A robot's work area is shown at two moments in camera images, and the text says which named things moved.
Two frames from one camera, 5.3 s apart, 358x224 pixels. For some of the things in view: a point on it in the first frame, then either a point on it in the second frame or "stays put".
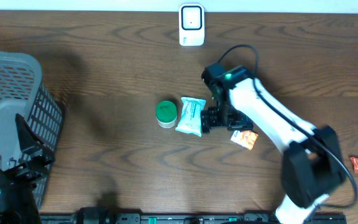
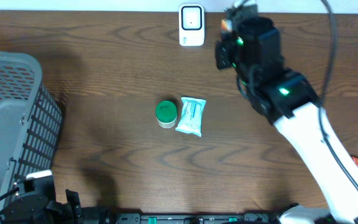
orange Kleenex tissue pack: x=245 y=138 → x=226 y=25
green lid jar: x=166 y=113 stays put
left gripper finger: x=30 y=143 → x=73 y=202
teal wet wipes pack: x=191 y=116 stays put
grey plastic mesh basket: x=12 y=83 stays put
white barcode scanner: x=191 y=25 stays put
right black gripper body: x=225 y=115 → x=227 y=51
